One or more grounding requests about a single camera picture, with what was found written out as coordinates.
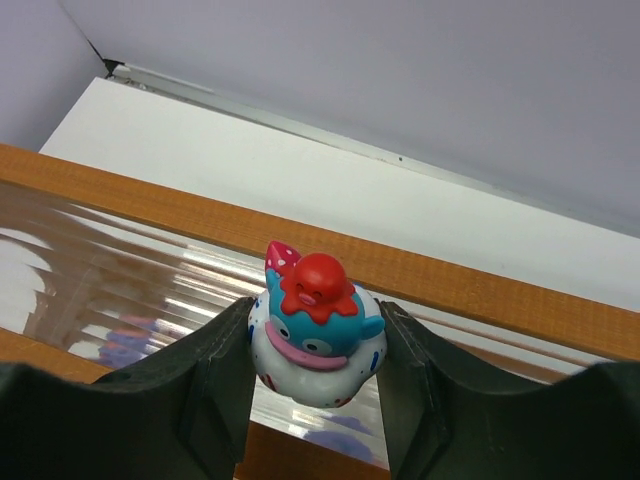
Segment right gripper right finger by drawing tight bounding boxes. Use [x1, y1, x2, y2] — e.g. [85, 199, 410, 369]
[377, 302, 639, 479]

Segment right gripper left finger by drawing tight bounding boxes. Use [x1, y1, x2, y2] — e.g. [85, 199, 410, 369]
[1, 297, 255, 479]

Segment blue red cupcake toy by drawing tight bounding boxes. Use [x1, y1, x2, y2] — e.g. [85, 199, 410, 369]
[247, 241, 387, 408]

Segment wooden three-tier shelf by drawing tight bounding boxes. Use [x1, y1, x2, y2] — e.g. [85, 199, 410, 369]
[1, 145, 639, 479]

